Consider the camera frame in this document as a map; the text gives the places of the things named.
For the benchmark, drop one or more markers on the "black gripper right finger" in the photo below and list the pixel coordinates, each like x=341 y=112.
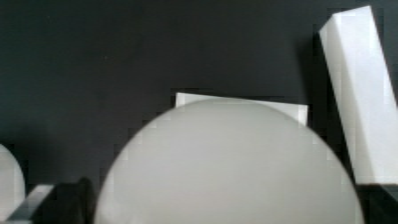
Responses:
x=378 y=203

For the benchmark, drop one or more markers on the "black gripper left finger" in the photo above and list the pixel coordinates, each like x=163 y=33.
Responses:
x=59 y=204

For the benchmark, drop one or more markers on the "white lamp bulb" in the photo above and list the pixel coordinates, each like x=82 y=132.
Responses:
x=226 y=165

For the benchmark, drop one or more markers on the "white lamp shade cone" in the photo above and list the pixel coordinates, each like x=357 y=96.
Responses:
x=11 y=183

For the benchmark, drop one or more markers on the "white lamp base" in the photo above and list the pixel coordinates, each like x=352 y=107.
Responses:
x=295 y=110

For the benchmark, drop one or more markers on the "white right fence rail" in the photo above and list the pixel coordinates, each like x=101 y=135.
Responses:
x=364 y=96

